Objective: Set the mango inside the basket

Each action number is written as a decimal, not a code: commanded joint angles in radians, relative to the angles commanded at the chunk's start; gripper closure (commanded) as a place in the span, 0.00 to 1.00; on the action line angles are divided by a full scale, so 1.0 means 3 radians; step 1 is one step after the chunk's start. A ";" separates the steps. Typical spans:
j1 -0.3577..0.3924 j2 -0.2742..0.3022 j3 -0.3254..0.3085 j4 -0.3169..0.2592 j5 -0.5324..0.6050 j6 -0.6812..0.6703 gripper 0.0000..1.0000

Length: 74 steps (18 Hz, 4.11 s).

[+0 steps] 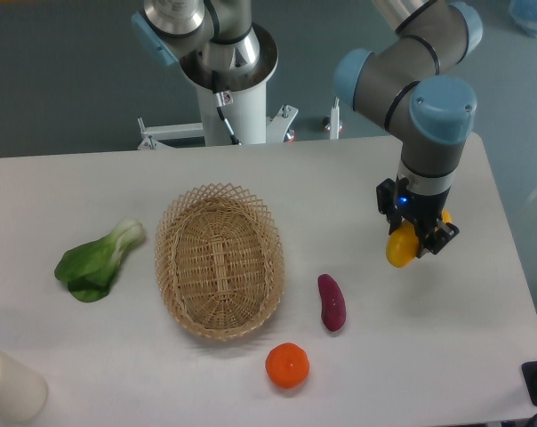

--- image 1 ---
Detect orange tangerine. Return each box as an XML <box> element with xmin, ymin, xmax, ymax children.
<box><xmin>265</xmin><ymin>342</ymin><xmax>310</xmax><ymax>390</ymax></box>

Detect blue plastic bag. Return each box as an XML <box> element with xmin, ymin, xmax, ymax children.
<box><xmin>509</xmin><ymin>0</ymin><xmax>537</xmax><ymax>38</ymax></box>

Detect purple sweet potato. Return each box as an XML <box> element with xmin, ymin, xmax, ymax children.
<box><xmin>317</xmin><ymin>274</ymin><xmax>347</xmax><ymax>333</ymax></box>

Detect woven wicker basket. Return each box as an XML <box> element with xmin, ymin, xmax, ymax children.
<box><xmin>155</xmin><ymin>183</ymin><xmax>285</xmax><ymax>342</ymax></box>

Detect yellow mango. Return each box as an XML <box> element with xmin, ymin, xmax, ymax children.
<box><xmin>385</xmin><ymin>209</ymin><xmax>453</xmax><ymax>269</ymax></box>

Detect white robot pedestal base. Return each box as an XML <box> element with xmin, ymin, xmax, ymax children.
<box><xmin>136</xmin><ymin>22</ymin><xmax>345</xmax><ymax>151</ymax></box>

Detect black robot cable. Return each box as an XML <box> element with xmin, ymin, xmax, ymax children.
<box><xmin>211</xmin><ymin>69</ymin><xmax>242</xmax><ymax>146</ymax></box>

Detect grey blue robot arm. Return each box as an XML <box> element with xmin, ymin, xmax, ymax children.
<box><xmin>131</xmin><ymin>1</ymin><xmax>483</xmax><ymax>257</ymax></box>

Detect green bok choy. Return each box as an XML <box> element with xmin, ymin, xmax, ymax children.
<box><xmin>54</xmin><ymin>218</ymin><xmax>146</xmax><ymax>303</ymax></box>

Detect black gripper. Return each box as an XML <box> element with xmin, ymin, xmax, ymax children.
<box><xmin>376</xmin><ymin>178</ymin><xmax>460</xmax><ymax>258</ymax></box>

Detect cream white bottle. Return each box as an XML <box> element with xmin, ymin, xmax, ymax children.
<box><xmin>0</xmin><ymin>351</ymin><xmax>48</xmax><ymax>423</ymax></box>

